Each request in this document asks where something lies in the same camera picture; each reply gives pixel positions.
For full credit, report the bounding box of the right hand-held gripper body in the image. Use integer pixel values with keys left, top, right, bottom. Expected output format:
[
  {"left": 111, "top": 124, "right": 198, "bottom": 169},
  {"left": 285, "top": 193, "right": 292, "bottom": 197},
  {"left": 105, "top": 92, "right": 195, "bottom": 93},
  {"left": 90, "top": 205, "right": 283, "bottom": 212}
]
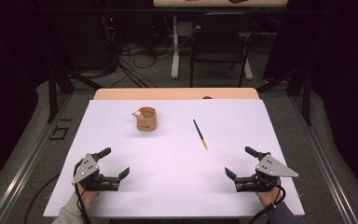
[{"left": 234, "top": 154, "right": 299, "bottom": 193}]

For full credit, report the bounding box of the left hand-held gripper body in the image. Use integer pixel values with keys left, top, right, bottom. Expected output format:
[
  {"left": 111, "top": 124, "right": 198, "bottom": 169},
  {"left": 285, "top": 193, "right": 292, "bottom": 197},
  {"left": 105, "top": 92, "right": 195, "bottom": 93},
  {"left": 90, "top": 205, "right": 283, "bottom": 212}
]
[{"left": 71, "top": 152, "right": 121, "bottom": 192}]

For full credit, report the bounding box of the black pencil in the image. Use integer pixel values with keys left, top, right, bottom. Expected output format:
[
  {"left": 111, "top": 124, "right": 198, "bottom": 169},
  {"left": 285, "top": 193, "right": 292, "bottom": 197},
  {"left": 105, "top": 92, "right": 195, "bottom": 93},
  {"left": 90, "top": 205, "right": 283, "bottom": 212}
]
[{"left": 192, "top": 119, "right": 209, "bottom": 150}]

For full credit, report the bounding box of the tan pen holder pot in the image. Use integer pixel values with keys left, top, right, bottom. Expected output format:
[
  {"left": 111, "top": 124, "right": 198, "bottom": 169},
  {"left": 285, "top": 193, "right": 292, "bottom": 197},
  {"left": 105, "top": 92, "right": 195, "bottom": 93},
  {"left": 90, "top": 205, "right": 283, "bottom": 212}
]
[{"left": 132, "top": 106, "right": 158, "bottom": 132}]

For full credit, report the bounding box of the person's left hand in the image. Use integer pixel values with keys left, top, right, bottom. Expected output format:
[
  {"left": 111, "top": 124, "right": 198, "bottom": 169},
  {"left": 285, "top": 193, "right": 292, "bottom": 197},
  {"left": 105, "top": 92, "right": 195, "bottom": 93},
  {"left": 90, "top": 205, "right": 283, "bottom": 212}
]
[{"left": 76, "top": 182, "right": 101, "bottom": 205}]

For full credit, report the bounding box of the person's right hand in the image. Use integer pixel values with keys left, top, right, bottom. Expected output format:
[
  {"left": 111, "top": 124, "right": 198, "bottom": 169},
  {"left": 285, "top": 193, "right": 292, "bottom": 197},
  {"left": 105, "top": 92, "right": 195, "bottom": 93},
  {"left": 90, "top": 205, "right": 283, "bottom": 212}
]
[{"left": 255, "top": 178, "right": 283, "bottom": 208}]

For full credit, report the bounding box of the white table sheet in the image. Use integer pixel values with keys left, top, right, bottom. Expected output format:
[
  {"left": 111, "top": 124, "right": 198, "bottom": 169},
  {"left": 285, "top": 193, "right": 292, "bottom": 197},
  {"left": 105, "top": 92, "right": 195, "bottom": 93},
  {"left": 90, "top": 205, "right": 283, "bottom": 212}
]
[{"left": 42, "top": 98, "right": 306, "bottom": 218}]

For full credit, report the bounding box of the black metal stand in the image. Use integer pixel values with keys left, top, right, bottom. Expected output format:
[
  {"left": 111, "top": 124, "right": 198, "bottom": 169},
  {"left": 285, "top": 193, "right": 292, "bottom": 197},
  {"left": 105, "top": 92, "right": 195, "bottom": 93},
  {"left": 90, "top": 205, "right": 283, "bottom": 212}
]
[
  {"left": 47, "top": 64, "right": 103, "bottom": 124},
  {"left": 255, "top": 60, "right": 312, "bottom": 126}
]

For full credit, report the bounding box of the light wooden table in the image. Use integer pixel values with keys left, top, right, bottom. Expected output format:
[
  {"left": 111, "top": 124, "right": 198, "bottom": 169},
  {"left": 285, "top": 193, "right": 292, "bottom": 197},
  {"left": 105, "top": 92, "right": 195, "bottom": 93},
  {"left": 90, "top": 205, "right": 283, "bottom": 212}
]
[{"left": 92, "top": 87, "right": 260, "bottom": 101}]

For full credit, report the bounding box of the black metal chair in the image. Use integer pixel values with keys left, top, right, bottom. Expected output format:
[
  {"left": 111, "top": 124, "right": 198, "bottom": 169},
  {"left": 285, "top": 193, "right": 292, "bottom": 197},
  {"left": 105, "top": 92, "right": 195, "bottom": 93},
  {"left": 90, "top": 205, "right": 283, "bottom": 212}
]
[{"left": 189, "top": 12, "right": 258, "bottom": 88}]

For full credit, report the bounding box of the white desk leg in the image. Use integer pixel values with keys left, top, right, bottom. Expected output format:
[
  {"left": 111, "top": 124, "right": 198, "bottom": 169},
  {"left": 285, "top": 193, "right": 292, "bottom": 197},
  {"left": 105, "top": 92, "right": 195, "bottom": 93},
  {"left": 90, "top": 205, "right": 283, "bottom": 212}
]
[{"left": 171, "top": 15, "right": 181, "bottom": 79}]

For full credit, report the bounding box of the wooden background desk top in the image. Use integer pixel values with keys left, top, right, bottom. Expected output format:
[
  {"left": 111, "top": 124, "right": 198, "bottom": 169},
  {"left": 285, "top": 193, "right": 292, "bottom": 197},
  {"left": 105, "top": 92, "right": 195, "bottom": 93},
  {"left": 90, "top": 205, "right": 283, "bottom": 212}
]
[{"left": 153, "top": 0, "right": 288, "bottom": 7}]

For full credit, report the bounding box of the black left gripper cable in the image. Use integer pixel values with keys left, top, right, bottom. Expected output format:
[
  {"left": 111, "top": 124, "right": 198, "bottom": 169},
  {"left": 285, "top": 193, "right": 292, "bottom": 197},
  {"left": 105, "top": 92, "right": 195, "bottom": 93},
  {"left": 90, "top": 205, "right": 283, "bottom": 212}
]
[{"left": 73, "top": 158, "right": 91, "bottom": 224}]

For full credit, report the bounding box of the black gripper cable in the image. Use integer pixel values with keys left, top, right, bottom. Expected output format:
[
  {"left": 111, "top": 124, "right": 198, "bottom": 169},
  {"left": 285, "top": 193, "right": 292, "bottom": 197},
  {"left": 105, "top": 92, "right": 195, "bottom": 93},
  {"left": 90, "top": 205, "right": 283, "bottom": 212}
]
[
  {"left": 73, "top": 158, "right": 91, "bottom": 224},
  {"left": 247, "top": 178, "right": 287, "bottom": 224}
]

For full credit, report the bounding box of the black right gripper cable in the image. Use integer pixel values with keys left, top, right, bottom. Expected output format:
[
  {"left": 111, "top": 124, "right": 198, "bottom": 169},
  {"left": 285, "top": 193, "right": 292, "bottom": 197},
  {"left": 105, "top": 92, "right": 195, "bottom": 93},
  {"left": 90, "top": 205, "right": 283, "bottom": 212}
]
[{"left": 247, "top": 178, "right": 287, "bottom": 224}]

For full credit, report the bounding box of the black floor cable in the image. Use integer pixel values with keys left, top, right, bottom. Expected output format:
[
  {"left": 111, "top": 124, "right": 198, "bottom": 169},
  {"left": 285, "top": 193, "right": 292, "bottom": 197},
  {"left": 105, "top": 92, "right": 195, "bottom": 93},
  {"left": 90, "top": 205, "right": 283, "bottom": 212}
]
[{"left": 22, "top": 174, "right": 61, "bottom": 224}]

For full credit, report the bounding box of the aluminium floor rail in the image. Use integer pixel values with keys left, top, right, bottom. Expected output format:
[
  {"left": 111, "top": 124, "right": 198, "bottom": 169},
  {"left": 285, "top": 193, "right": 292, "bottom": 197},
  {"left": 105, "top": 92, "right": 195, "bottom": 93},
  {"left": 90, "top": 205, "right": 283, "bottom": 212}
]
[
  {"left": 290, "top": 96, "right": 358, "bottom": 224},
  {"left": 0, "top": 92, "right": 73, "bottom": 224}
]

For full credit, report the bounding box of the bundle of floor cables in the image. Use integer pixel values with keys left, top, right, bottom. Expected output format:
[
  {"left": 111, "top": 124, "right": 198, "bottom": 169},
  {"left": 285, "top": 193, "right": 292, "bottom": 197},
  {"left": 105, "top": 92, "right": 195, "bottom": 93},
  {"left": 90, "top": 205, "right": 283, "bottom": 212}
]
[{"left": 110, "top": 38, "right": 175, "bottom": 89}]

